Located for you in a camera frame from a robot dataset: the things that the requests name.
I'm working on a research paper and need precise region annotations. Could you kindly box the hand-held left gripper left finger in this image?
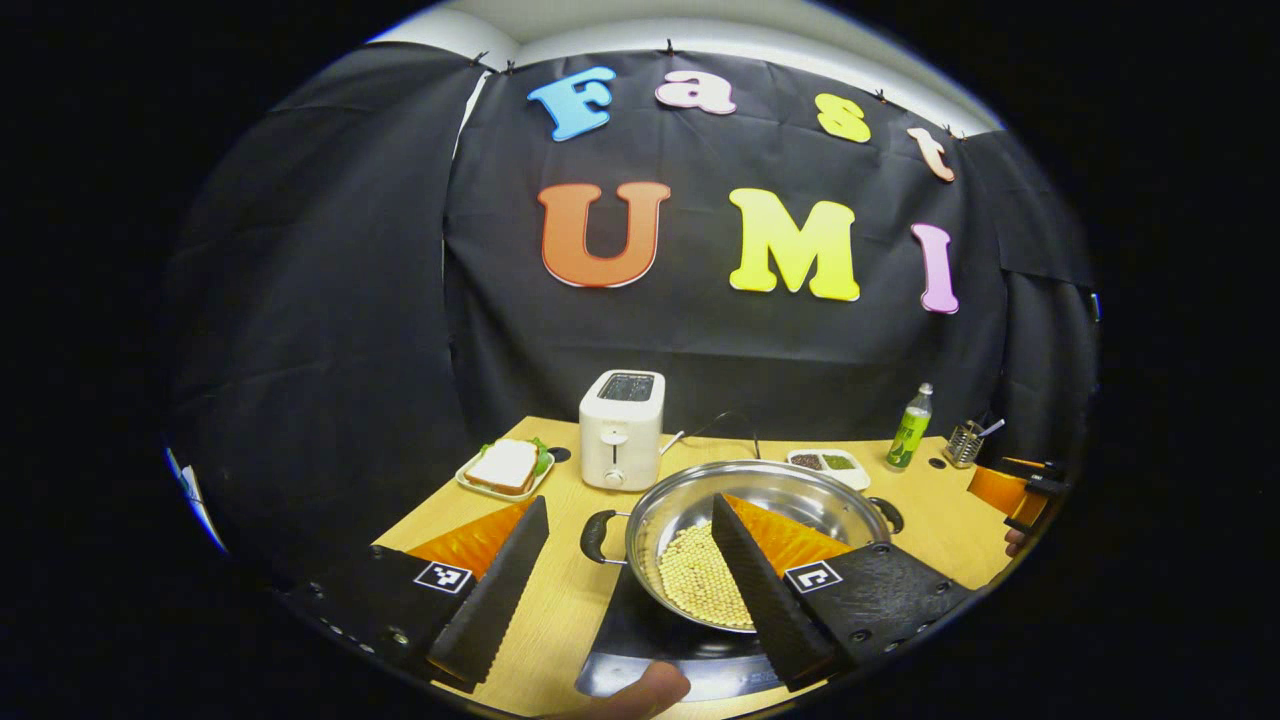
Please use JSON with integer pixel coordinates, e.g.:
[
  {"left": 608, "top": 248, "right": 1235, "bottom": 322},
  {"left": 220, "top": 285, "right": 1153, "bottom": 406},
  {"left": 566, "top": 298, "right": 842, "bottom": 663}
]
[{"left": 285, "top": 495, "right": 552, "bottom": 693}]

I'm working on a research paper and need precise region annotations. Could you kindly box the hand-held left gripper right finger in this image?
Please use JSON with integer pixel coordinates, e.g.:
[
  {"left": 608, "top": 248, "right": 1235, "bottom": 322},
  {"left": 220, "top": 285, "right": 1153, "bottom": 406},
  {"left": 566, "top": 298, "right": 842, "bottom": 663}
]
[{"left": 710, "top": 492, "right": 976, "bottom": 693}]

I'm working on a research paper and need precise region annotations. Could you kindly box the pile of soybeans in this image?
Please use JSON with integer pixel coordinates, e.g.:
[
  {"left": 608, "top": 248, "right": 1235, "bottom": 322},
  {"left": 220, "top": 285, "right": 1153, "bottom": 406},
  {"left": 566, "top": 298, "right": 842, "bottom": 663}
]
[{"left": 657, "top": 520, "right": 756, "bottom": 629}]

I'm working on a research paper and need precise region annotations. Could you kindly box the black induction cooktop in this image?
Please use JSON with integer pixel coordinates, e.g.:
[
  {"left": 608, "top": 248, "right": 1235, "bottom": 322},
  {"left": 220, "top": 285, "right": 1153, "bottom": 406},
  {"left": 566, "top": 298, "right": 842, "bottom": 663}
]
[{"left": 575, "top": 570, "right": 791, "bottom": 701}]

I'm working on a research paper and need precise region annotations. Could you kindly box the stainless steel pot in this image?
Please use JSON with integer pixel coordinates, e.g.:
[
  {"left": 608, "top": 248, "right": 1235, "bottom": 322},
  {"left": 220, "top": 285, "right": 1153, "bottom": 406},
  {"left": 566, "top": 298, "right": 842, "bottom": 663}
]
[{"left": 580, "top": 460, "right": 906, "bottom": 634}]

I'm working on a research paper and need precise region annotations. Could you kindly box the green label drink bottle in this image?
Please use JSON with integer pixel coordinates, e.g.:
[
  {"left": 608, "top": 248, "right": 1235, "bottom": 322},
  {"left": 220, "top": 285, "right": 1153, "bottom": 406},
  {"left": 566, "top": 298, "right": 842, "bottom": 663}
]
[{"left": 885, "top": 382, "right": 934, "bottom": 471}]

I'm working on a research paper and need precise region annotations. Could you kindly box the sandwich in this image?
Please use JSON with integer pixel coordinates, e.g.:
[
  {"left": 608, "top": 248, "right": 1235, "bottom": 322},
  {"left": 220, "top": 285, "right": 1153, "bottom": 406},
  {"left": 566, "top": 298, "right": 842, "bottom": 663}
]
[{"left": 463, "top": 438, "right": 541, "bottom": 496}]

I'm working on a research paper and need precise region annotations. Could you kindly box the white sandwich plate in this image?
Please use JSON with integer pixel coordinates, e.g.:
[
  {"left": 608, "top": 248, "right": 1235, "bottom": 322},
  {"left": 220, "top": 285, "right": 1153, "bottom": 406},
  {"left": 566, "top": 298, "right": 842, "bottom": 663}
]
[{"left": 456, "top": 437, "right": 556, "bottom": 502}]

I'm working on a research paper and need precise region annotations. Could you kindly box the white divided bean dish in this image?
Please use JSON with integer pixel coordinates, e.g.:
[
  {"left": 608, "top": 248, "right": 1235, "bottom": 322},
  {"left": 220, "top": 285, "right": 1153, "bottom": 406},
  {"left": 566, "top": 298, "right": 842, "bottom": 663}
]
[{"left": 786, "top": 448, "right": 871, "bottom": 491}]

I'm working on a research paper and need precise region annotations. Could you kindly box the white toaster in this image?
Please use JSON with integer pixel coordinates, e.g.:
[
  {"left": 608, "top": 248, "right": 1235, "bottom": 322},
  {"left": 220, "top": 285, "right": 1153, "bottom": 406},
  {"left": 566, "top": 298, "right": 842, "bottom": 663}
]
[{"left": 579, "top": 369, "right": 667, "bottom": 492}]

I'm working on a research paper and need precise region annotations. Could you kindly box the black backdrop cloth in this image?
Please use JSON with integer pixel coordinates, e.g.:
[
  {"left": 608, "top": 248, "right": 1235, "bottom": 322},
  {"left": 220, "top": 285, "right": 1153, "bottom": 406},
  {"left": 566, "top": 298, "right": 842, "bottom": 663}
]
[{"left": 165, "top": 40, "right": 1101, "bottom": 581}]

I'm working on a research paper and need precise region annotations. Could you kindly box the metal wire utensil holder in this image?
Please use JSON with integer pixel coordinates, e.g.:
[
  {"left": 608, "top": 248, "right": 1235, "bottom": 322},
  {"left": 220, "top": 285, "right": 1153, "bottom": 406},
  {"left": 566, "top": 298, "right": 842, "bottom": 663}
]
[{"left": 945, "top": 420, "right": 986, "bottom": 469}]

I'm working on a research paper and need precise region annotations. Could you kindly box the black power cable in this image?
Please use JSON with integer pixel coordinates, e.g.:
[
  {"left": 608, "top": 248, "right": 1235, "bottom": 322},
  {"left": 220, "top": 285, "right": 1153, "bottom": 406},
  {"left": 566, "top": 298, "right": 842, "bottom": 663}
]
[{"left": 690, "top": 410, "right": 761, "bottom": 461}]

